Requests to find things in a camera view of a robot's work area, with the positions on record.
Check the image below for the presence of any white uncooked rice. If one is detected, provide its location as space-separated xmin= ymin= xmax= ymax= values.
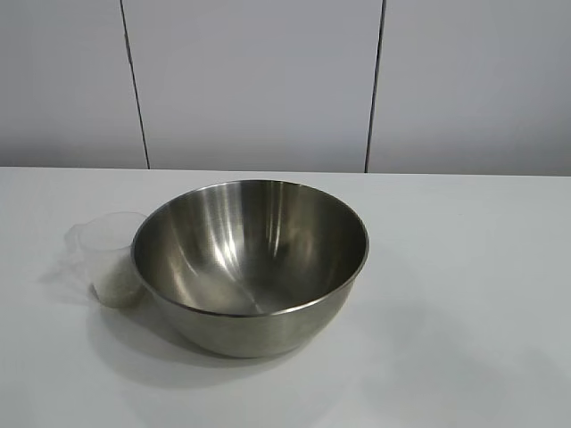
xmin=91 ymin=262 xmax=146 ymax=309

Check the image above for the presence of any stainless steel mixing bowl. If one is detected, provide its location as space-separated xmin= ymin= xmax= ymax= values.
xmin=130 ymin=178 xmax=371 ymax=359

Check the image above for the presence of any clear plastic measuring cup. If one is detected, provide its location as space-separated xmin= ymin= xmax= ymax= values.
xmin=66 ymin=210 xmax=149 ymax=309

